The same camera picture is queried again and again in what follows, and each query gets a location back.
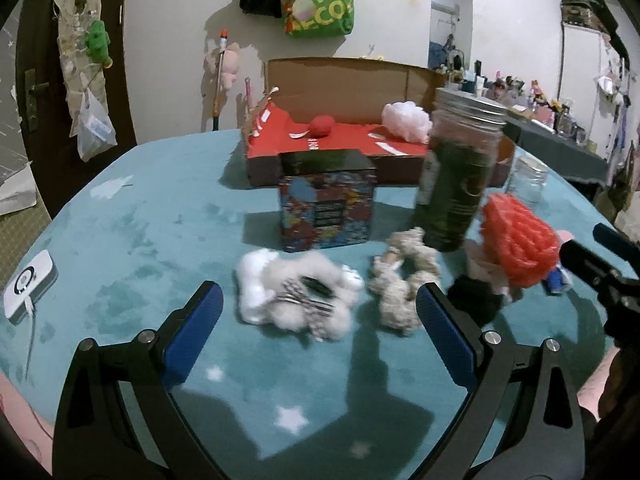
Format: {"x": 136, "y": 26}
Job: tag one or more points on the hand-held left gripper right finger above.
{"x": 444, "y": 336}

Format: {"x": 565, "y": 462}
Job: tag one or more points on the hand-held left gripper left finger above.
{"x": 196, "y": 331}

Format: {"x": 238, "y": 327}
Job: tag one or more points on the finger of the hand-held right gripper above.
{"x": 585, "y": 260}
{"x": 617, "y": 242}

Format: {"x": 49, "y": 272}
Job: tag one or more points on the blue and white pouch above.
{"x": 557, "y": 280}

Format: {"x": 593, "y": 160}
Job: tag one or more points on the beige knitted scrunchie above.
{"x": 390, "y": 290}

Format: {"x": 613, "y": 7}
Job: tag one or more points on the round beige powder puff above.
{"x": 487, "y": 270}

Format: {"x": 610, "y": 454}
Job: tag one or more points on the red lined cardboard box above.
{"x": 350, "y": 85}

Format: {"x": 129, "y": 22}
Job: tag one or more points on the person's right forearm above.
{"x": 595, "y": 390}

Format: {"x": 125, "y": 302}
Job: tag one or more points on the black fluffy scrunchie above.
{"x": 475, "y": 302}

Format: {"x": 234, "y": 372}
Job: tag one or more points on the small glass jar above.
{"x": 527, "y": 180}

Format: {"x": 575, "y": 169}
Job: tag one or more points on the teal star blanket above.
{"x": 150, "y": 240}

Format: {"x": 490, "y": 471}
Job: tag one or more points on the side table with dark cloth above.
{"x": 560, "y": 147}

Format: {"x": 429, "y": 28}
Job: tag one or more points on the dark jar with metal lid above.
{"x": 450, "y": 185}

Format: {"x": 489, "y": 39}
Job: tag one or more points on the row of bottles and figurines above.
{"x": 525, "y": 95}

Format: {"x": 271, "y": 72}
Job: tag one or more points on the white round-dial device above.
{"x": 27, "y": 285}

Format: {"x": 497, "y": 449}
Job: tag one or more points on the colourful patterned box black lid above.
{"x": 325, "y": 205}

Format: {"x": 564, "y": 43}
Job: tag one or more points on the person's pink clothing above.
{"x": 22, "y": 420}

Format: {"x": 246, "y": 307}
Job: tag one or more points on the white mesh bath pouf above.
{"x": 407, "y": 121}

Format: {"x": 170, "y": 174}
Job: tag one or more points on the clear plastic bag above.
{"x": 95, "y": 127}

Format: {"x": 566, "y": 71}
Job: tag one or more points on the camouflage bag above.
{"x": 592, "y": 10}

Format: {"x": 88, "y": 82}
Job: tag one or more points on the red pompom ball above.
{"x": 322, "y": 126}

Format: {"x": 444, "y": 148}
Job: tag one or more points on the pink stick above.
{"x": 248, "y": 95}

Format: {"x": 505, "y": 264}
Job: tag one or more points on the pencil-shaped stick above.
{"x": 220, "y": 75}

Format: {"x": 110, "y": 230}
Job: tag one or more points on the pink plush toy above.
{"x": 229, "y": 65}

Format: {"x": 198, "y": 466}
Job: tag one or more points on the dark brown door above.
{"x": 125, "y": 60}

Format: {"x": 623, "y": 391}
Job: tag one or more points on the white air conditioner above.
{"x": 445, "y": 7}

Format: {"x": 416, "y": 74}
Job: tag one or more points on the beige hanging organizer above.
{"x": 75, "y": 60}

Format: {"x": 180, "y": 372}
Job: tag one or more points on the green plush toy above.
{"x": 97, "y": 42}

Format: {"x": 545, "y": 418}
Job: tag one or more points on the green tote bag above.
{"x": 322, "y": 5}

